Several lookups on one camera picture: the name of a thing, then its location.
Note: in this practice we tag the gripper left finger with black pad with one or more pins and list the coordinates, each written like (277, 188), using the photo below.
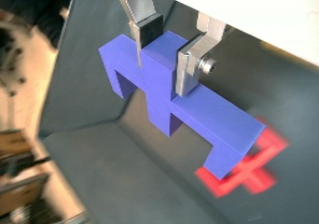
(144, 21)

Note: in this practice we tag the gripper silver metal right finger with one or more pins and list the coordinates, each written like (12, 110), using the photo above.
(194, 58)

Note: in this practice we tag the purple interlocking block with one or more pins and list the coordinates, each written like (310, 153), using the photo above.
(148, 70)

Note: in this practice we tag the red interlocking block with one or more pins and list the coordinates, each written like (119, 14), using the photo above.
(249, 174)

